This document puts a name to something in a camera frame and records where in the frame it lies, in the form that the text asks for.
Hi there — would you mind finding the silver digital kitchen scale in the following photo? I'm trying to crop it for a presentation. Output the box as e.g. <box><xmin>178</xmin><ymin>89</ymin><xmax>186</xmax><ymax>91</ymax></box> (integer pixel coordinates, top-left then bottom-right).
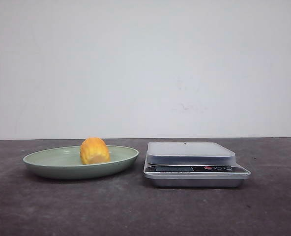
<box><xmin>144</xmin><ymin>142</ymin><xmax>251</xmax><ymax>187</ymax></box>

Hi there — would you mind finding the green round plate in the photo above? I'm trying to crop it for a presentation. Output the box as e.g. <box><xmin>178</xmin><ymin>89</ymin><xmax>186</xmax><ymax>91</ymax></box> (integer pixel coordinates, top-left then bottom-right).
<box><xmin>23</xmin><ymin>145</ymin><xmax>139</xmax><ymax>180</ymax></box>

